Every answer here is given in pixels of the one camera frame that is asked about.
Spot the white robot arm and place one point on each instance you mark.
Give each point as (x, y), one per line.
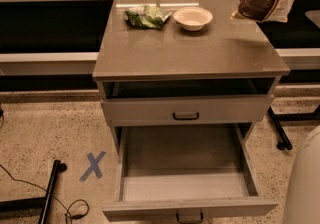
(302, 205)

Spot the grey drawer cabinet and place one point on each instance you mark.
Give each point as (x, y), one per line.
(227, 57)

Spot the open middle drawer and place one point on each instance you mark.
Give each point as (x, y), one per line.
(185, 169)

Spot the closed top drawer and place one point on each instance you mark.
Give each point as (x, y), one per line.
(158, 111)

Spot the green chip bag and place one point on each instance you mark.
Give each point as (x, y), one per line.
(146, 16)

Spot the white paper bowl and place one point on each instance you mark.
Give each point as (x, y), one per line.
(193, 18)

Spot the blue tape X mark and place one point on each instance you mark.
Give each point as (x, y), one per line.
(94, 162)

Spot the black stand leg right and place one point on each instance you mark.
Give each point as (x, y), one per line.
(277, 119)

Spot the black stand leg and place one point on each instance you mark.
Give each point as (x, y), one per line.
(277, 119)
(42, 203)

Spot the black stand leg left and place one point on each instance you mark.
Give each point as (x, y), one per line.
(42, 203)

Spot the black top drawer handle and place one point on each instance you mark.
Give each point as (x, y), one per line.
(185, 116)

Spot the black drawer handle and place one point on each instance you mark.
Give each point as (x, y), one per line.
(189, 219)
(185, 116)

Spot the black middle drawer handle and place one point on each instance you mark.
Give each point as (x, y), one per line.
(189, 219)

